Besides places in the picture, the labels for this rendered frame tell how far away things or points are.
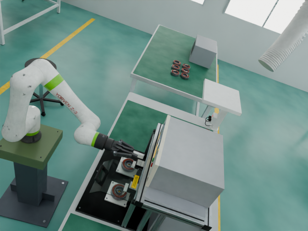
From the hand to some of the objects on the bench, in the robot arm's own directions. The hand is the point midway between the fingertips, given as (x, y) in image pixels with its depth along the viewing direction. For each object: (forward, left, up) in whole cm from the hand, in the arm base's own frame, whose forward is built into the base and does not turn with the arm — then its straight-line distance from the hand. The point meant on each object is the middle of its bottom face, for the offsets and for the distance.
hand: (138, 154), depth 150 cm
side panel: (+36, -24, -44) cm, 62 cm away
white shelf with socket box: (+58, +99, -40) cm, 121 cm away
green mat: (+22, +74, -41) cm, 87 cm away
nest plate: (-3, -2, -41) cm, 41 cm away
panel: (+22, +9, -41) cm, 47 cm away
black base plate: (-1, +10, -43) cm, 44 cm away
